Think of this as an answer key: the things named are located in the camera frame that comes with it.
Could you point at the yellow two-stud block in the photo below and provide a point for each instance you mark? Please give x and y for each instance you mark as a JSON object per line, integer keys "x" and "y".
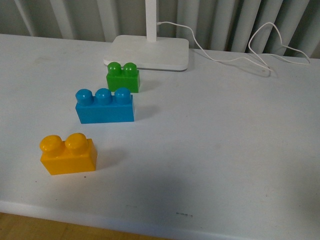
{"x": 76, "y": 154}

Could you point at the green two-stud block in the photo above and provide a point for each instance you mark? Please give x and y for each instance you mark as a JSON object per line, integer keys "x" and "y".
{"x": 127, "y": 76}

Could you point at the white lamp stand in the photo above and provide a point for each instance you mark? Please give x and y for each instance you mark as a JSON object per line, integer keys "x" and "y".
{"x": 150, "y": 52}

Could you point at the blue three-stud block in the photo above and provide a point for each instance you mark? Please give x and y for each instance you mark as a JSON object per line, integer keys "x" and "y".
{"x": 104, "y": 106}

